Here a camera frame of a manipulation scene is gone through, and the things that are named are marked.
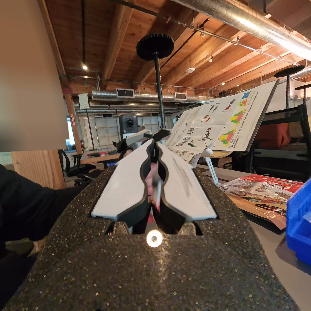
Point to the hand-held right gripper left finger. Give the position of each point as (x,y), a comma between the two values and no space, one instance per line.
(124,189)

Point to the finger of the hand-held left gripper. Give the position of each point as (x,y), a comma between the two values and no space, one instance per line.
(161,134)
(138,137)

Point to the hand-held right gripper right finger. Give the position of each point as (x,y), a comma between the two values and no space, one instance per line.
(187,192)

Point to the grey red yellow toy assembly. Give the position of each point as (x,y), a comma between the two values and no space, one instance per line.
(156,194)

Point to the person's left forearm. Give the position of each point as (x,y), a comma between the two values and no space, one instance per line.
(24,194)

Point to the person's left hand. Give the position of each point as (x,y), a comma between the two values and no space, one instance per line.
(151,175)

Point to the cluttered background table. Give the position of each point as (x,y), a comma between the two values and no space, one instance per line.
(97,155)

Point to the black pole with toothed disc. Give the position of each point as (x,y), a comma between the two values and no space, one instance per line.
(158,85)
(304,93)
(288,92)

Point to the white hanging paper sign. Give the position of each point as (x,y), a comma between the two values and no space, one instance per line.
(83,100)

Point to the black office chair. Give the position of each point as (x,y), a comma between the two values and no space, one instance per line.
(73,167)

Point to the printed instruction sheet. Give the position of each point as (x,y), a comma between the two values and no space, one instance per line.
(230,121)

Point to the toy parts bag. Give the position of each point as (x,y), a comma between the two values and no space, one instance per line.
(262,194)

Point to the wooden board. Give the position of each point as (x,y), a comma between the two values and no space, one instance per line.
(36,167)

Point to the orange red cushion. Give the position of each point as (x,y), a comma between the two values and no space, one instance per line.
(272,136)

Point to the blue plastic bin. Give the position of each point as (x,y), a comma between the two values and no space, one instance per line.
(298,218)

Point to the slim silver air duct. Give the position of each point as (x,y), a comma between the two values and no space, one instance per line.
(145,96)

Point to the pale wooden stand with post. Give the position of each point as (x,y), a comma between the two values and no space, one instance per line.
(221,154)

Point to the black metal frame rack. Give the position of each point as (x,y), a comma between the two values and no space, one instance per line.
(279,165)

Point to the large silver air duct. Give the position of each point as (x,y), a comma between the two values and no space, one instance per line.
(243,17)

